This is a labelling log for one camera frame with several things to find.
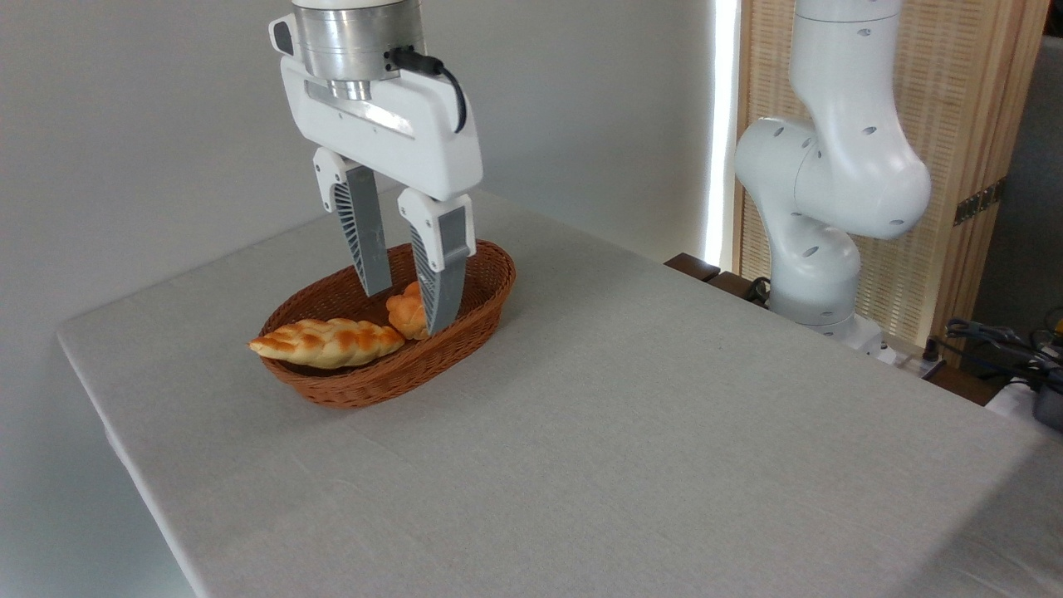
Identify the long braided bread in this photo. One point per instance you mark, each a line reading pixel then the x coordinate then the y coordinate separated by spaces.
pixel 324 342

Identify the black plug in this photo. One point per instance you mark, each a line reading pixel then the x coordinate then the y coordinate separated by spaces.
pixel 933 349

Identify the round braided bread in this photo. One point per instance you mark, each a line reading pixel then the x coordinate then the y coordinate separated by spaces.
pixel 404 314

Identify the dark metal screen hinge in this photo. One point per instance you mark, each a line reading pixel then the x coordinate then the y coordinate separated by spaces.
pixel 978 202

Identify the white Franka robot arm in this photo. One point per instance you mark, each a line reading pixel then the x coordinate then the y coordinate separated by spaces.
pixel 839 166

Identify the grey tablecloth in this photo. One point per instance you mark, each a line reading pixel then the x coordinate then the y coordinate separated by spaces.
pixel 664 498

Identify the brown wicker basket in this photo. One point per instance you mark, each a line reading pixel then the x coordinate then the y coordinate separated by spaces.
pixel 374 382

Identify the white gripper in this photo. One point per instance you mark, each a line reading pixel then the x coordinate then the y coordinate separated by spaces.
pixel 403 129

